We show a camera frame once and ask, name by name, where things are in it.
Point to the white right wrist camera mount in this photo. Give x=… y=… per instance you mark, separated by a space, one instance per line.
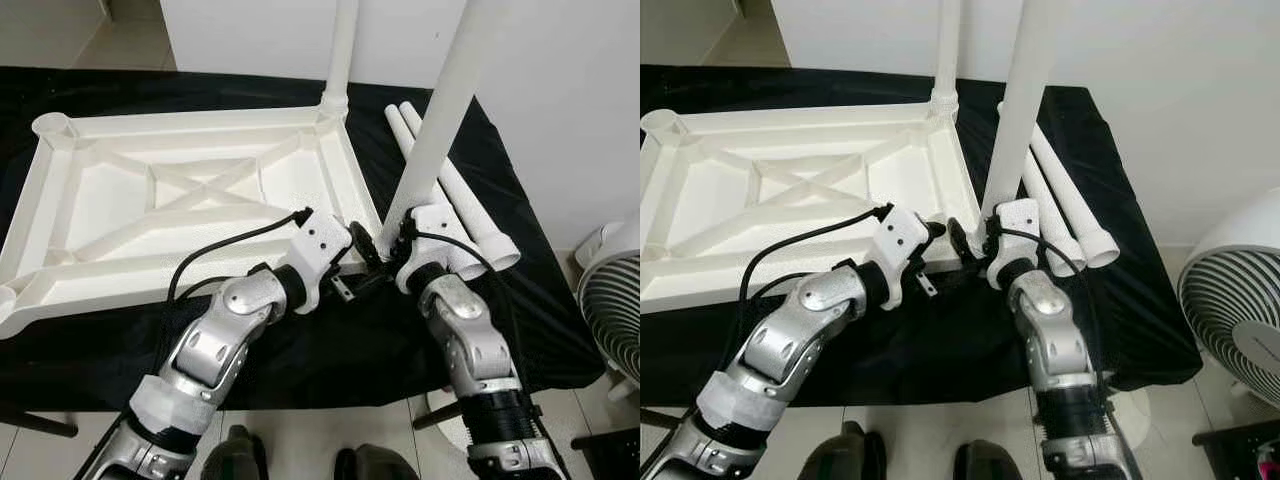
x=432 y=222
x=1020 y=215

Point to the dark robot right foot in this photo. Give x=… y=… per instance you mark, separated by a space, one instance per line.
x=990 y=465
x=375 y=465

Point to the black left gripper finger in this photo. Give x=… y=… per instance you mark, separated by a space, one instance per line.
x=352 y=234
x=375 y=280
x=954 y=276
x=936 y=231

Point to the dark robot left foot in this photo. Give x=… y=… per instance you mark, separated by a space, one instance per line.
x=235 y=455
x=845 y=455

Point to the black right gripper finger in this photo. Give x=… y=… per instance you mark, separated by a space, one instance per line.
x=961 y=240
x=370 y=244

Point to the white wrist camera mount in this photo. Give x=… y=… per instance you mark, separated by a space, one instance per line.
x=432 y=222
x=1020 y=215
x=322 y=238
x=905 y=235

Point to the dark robot foot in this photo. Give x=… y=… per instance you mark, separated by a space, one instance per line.
x=375 y=465
x=235 y=455
x=990 y=465
x=845 y=455

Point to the white plastic table top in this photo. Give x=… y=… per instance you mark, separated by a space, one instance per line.
x=120 y=200
x=740 y=190

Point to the black tablecloth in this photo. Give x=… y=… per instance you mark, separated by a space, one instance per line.
x=300 y=350
x=950 y=340

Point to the white round floor fan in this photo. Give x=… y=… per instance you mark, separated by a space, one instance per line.
x=1240 y=320
x=615 y=310

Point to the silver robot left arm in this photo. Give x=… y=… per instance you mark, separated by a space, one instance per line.
x=215 y=340
x=820 y=300

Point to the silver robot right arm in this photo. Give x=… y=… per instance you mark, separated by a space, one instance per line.
x=465 y=330
x=1045 y=320

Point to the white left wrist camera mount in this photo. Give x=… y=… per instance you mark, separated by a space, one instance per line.
x=905 y=235
x=322 y=238

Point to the black floor stand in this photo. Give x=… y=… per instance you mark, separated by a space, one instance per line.
x=1235 y=450
x=610 y=460

